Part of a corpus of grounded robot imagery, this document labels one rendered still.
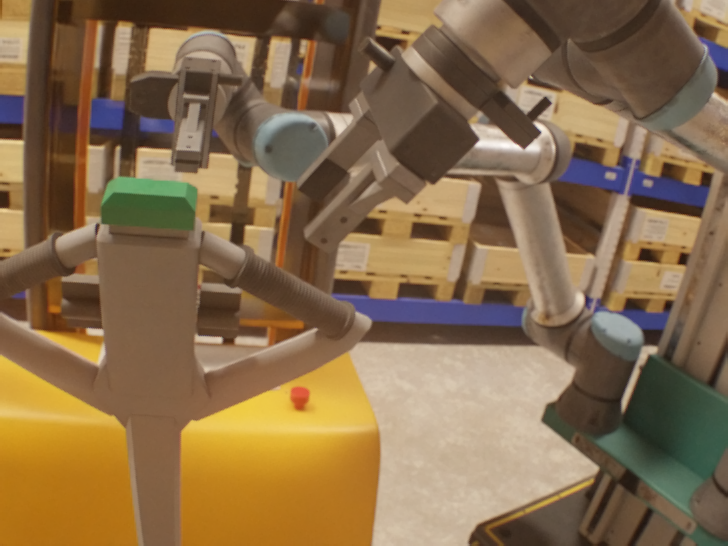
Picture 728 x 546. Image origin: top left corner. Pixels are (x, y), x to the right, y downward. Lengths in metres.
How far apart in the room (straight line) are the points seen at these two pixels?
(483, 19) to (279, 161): 0.42
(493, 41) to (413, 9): 2.54
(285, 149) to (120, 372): 0.36
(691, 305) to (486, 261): 1.94
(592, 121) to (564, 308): 2.02
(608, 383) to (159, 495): 1.12
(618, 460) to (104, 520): 1.15
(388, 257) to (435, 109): 2.77
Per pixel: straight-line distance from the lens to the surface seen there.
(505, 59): 0.45
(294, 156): 0.80
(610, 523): 1.94
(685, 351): 1.63
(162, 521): 0.80
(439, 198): 3.15
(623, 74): 0.51
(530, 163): 1.09
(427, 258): 3.25
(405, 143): 0.43
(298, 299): 0.57
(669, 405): 1.62
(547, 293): 1.51
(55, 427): 1.15
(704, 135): 0.76
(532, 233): 1.38
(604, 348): 1.52
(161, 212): 0.50
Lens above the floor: 1.56
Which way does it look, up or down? 21 degrees down
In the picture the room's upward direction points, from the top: 11 degrees clockwise
